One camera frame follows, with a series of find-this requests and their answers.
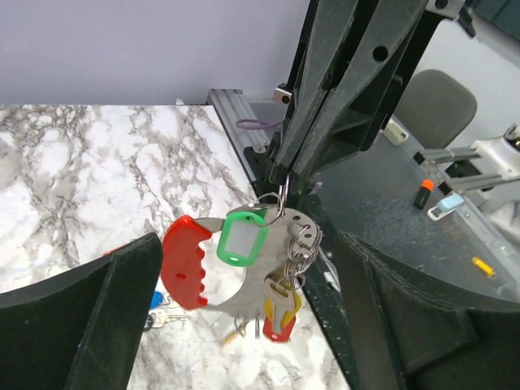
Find orange black marker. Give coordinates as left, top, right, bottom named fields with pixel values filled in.
left=413, top=180, right=435, bottom=210

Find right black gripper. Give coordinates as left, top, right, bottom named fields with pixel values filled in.
left=268, top=0, right=476, bottom=192

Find blue key tag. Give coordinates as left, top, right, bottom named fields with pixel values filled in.
left=149, top=291, right=169, bottom=310

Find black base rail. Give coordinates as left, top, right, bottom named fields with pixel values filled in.
left=242, top=144, right=362, bottom=390

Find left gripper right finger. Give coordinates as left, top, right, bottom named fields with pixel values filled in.
left=335, top=233, right=519, bottom=389

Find green key tag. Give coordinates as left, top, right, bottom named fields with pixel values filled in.
left=216, top=211, right=268, bottom=267

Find grey office chair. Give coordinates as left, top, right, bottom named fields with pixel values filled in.
left=394, top=69, right=478, bottom=149

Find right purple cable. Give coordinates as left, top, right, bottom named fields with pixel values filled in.
left=235, top=117, right=284, bottom=132

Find yellow key tag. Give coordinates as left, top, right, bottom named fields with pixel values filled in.
left=263, top=292, right=301, bottom=327
left=221, top=330, right=239, bottom=346

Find silver keys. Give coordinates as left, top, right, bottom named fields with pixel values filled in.
left=143, top=309, right=189, bottom=332

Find red handled key organizer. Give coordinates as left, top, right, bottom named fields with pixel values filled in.
left=160, top=197, right=319, bottom=328

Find red key tag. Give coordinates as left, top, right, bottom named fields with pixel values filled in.
left=102, top=245, right=124, bottom=256
left=262, top=317, right=297, bottom=343

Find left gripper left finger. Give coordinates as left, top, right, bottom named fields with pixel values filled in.
left=1, top=233, right=163, bottom=389

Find yellow marker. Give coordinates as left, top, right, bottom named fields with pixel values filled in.
left=472, top=257, right=496, bottom=279

